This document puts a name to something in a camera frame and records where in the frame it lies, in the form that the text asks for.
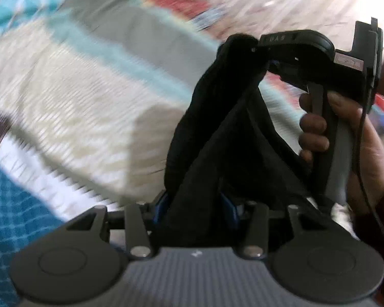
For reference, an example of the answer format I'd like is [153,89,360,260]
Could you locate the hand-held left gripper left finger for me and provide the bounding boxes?
[66,193,172,260]

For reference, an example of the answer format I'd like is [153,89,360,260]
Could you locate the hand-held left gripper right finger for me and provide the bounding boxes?
[220,193,334,260]

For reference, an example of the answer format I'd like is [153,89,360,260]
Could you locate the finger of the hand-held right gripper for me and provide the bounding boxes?
[254,30,336,64]
[268,59,311,93]

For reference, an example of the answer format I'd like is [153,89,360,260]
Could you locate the black pants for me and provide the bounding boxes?
[151,34,335,250]

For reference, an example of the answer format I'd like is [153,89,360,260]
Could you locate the person's right forearm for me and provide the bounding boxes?
[352,165,384,304]

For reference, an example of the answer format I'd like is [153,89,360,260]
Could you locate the person's right hand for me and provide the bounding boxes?
[298,91,384,215]

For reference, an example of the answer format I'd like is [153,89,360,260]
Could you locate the striped patterned blanket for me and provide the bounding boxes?
[0,0,384,307]

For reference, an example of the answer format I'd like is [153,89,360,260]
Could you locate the black cable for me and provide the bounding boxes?
[355,22,384,250]

